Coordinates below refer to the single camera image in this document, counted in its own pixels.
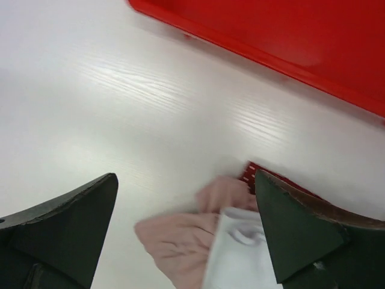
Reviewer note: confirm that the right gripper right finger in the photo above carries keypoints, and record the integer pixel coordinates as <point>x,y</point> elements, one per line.
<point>315,244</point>

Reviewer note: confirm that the white skirt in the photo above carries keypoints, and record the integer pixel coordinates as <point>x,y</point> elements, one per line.
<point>239,257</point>

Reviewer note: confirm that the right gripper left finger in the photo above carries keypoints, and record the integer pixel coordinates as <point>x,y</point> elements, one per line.
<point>57,243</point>

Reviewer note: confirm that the red plastic tray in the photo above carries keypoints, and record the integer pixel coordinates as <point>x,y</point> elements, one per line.
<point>334,46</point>

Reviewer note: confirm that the pink pleated skirt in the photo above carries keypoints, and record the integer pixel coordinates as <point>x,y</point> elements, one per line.
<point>180,243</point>

